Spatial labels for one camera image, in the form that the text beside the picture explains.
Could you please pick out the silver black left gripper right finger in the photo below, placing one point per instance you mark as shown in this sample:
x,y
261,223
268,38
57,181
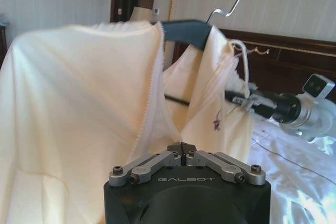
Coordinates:
x,y
225,167

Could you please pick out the beige lamp shade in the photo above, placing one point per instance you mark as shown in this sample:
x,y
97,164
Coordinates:
x,y
141,14

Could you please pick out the dark wooden headboard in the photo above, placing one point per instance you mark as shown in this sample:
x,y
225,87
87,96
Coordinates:
x,y
288,64

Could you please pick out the black hanger with silver hook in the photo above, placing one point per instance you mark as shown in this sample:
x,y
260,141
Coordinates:
x,y
187,31

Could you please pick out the white bed sheet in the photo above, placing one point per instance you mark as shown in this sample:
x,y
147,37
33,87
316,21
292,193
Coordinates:
x,y
296,171

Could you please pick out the cream zip-up garment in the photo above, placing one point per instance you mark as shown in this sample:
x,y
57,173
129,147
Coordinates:
x,y
78,103

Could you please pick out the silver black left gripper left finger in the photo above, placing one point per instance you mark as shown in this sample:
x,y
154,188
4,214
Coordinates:
x,y
147,167

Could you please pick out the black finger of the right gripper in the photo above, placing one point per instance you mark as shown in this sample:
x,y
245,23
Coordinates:
x,y
252,110
237,98

